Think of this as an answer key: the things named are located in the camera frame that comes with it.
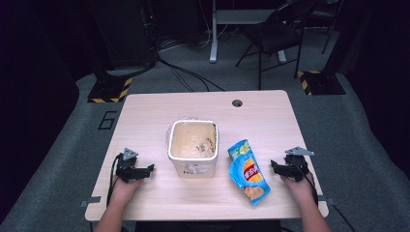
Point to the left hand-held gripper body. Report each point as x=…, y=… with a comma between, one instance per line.
x=127, y=167

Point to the black folding chair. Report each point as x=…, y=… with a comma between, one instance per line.
x=274, y=35

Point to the person's left hand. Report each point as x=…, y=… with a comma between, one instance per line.
x=124, y=191

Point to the white plastic bin with liner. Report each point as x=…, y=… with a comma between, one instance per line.
x=193, y=148

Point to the white desk frame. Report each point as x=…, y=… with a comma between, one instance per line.
x=213, y=38

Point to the person's right hand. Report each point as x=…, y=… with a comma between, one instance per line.
x=298, y=190

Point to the striped black stand base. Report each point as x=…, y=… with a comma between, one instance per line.
x=322, y=82
x=109, y=92

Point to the blue chip bag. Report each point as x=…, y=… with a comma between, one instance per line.
x=249, y=174

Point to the dark equipment cabinet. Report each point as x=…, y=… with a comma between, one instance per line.
x=125, y=32

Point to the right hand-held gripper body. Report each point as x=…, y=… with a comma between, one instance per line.
x=296, y=164

